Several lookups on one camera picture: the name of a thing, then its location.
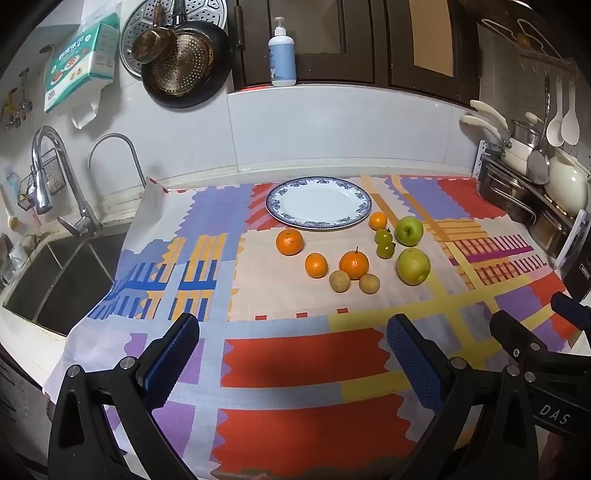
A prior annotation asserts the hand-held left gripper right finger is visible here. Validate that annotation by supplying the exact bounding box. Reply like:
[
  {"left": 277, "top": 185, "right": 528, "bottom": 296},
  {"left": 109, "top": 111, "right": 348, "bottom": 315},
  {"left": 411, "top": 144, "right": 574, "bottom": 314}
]
[{"left": 387, "top": 314, "right": 541, "bottom": 480}]

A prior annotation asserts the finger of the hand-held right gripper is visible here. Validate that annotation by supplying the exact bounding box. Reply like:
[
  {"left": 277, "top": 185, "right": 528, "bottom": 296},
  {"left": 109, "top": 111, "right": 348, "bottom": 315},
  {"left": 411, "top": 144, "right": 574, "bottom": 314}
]
[
  {"left": 551, "top": 292, "right": 591, "bottom": 331},
  {"left": 489, "top": 310, "right": 571, "bottom": 370}
]

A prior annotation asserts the orange with stem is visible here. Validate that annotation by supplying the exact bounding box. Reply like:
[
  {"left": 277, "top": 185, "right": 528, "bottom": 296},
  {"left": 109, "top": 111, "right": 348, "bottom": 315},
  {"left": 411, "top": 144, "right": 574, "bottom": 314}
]
[{"left": 339, "top": 247, "right": 370, "bottom": 280}]

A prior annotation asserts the copper ladle pot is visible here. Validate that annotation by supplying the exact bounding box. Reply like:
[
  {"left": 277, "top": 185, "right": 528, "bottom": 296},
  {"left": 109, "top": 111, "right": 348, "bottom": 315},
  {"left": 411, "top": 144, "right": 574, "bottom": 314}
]
[{"left": 131, "top": 0, "right": 178, "bottom": 64}]

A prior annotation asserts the large orange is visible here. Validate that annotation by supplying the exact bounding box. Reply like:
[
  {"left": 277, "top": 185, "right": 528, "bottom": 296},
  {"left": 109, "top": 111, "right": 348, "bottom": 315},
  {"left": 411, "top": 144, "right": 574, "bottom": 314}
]
[{"left": 276, "top": 228, "right": 304, "bottom": 256}]

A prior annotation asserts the perforated metal steamer tray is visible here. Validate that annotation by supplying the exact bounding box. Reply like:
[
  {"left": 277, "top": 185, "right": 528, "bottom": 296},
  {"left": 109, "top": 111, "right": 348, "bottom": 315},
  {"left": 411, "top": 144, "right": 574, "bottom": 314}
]
[{"left": 121, "top": 0, "right": 229, "bottom": 77}]

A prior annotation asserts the thin gooseneck faucet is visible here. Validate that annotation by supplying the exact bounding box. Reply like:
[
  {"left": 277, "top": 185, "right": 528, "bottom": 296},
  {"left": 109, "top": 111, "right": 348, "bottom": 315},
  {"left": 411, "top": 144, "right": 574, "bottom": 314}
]
[{"left": 88, "top": 134, "right": 147, "bottom": 195}]

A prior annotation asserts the black frying pan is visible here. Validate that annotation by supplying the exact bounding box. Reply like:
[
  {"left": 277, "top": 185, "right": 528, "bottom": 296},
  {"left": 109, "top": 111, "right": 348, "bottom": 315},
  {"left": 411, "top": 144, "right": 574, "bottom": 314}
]
[{"left": 141, "top": 0, "right": 230, "bottom": 109}]

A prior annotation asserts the steel kitchen sink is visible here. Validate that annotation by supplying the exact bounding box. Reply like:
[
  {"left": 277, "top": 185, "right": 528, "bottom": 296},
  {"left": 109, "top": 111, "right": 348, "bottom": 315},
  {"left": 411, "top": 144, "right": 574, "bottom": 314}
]
[{"left": 2, "top": 228, "right": 132, "bottom": 337}]

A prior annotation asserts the metal spatula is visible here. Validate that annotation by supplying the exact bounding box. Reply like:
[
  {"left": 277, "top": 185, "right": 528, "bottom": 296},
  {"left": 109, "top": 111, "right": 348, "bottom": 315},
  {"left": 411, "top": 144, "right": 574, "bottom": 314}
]
[{"left": 526, "top": 69, "right": 552, "bottom": 185}]

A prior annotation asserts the black wire basket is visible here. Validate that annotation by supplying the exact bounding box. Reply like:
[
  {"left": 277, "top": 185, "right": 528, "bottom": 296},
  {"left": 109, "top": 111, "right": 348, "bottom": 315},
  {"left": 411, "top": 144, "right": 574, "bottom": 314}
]
[{"left": 17, "top": 157, "right": 65, "bottom": 210}]

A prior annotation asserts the green apple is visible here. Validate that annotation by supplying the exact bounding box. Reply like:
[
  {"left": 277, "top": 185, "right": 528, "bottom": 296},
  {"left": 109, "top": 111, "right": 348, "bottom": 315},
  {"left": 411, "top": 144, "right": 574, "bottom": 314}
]
[{"left": 396, "top": 216, "right": 424, "bottom": 246}]

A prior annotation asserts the golden metal strainer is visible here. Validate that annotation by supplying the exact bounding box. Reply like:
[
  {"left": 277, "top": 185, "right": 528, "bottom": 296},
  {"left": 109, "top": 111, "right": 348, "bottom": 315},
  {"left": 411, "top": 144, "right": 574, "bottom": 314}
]
[{"left": 148, "top": 33, "right": 215, "bottom": 97}]

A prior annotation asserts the dark wooden window frame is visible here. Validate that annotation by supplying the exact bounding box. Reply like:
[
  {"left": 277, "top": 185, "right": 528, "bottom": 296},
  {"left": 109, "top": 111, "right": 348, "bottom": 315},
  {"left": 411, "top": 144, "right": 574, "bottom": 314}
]
[{"left": 231, "top": 0, "right": 481, "bottom": 104}]

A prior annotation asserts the colourful patterned tablecloth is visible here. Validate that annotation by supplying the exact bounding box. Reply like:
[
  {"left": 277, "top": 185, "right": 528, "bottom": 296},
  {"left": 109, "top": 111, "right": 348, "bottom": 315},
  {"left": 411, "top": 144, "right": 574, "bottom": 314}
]
[{"left": 44, "top": 174, "right": 583, "bottom": 480}]

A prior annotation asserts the stainless steel pot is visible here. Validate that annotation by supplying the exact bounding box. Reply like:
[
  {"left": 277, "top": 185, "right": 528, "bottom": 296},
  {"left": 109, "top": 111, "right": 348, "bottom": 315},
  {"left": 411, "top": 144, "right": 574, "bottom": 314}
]
[
  {"left": 531, "top": 203, "right": 575, "bottom": 259},
  {"left": 480, "top": 164, "right": 539, "bottom": 223}
]

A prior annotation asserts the white ceramic jug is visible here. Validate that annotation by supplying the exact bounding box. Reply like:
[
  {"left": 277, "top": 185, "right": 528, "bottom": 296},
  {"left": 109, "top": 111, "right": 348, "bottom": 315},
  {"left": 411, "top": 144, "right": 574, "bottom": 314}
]
[{"left": 547, "top": 150, "right": 589, "bottom": 217}]

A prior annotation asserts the green and white tissue pack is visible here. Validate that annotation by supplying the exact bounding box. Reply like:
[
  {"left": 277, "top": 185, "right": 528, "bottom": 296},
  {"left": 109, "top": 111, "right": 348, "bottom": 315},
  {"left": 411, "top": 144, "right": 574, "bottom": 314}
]
[{"left": 44, "top": 11, "right": 122, "bottom": 116}]

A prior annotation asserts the large chrome faucet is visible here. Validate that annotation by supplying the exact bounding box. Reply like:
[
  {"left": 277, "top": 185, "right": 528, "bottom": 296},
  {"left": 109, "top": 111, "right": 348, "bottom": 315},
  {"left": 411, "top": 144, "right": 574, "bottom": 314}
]
[{"left": 31, "top": 126, "right": 103, "bottom": 238}]

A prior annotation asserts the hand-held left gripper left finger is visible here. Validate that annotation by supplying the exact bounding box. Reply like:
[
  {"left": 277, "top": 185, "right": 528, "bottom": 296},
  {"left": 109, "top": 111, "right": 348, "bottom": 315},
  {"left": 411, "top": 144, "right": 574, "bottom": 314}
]
[{"left": 47, "top": 312, "right": 200, "bottom": 480}]

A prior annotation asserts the blue-rimmed white plate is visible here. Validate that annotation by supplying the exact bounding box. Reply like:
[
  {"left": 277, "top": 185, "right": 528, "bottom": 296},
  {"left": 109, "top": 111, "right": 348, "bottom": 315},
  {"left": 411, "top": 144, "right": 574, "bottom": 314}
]
[{"left": 265, "top": 176, "right": 373, "bottom": 230}]

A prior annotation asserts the white plastic spoon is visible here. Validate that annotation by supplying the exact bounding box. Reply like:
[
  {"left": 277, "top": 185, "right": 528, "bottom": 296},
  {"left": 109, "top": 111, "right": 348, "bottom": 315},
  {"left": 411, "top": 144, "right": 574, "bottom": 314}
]
[
  {"left": 561, "top": 80, "right": 581, "bottom": 145},
  {"left": 546, "top": 76, "right": 565, "bottom": 148}
]

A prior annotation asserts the medium orange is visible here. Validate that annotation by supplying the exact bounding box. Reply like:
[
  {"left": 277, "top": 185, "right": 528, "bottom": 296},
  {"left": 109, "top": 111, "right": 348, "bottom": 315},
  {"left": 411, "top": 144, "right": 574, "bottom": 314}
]
[{"left": 305, "top": 253, "right": 328, "bottom": 278}]

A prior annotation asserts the yellow-green pear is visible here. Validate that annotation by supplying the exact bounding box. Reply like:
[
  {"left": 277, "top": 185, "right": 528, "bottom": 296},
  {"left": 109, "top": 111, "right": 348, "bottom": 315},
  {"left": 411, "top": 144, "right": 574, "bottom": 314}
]
[{"left": 396, "top": 248, "right": 431, "bottom": 284}]

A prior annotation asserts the small steel lidded pot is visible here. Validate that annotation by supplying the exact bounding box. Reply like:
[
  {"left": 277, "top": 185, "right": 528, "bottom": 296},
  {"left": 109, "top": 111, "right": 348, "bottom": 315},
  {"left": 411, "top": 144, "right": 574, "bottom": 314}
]
[{"left": 510, "top": 117, "right": 548, "bottom": 149}]

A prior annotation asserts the white dish rack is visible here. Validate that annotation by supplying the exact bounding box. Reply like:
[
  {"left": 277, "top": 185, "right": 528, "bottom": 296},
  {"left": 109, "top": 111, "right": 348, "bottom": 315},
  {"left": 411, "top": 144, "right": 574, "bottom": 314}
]
[{"left": 473, "top": 138, "right": 591, "bottom": 269}]

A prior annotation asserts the cream-handled pan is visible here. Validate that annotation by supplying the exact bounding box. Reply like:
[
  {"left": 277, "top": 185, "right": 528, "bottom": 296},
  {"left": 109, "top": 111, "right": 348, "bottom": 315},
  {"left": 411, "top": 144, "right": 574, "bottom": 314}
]
[
  {"left": 470, "top": 99, "right": 513, "bottom": 141},
  {"left": 460, "top": 115, "right": 536, "bottom": 176}
]

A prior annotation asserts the blue pump soap bottle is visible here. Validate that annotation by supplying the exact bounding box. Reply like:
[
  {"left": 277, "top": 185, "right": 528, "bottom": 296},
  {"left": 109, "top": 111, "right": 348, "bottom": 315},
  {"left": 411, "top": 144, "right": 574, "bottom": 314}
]
[{"left": 268, "top": 17, "right": 297, "bottom": 88}]

